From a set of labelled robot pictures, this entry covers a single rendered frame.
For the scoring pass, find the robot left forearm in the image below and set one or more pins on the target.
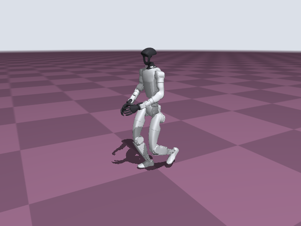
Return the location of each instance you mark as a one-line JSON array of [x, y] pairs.
[[152, 100]]

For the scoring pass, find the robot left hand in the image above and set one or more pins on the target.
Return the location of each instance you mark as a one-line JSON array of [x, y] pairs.
[[132, 108]]

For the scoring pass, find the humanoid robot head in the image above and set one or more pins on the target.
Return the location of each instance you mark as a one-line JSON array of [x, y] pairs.
[[148, 52]]

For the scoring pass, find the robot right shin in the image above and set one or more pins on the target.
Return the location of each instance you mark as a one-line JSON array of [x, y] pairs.
[[142, 149]]

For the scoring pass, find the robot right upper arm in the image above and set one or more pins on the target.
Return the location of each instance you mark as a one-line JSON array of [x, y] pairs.
[[140, 86]]

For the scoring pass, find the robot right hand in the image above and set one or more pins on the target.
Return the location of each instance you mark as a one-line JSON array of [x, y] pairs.
[[128, 102]]

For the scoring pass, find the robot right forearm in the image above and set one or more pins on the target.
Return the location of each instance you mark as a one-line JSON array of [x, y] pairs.
[[134, 95]]

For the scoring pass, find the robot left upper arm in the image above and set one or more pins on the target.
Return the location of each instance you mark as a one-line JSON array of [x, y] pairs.
[[159, 76]]

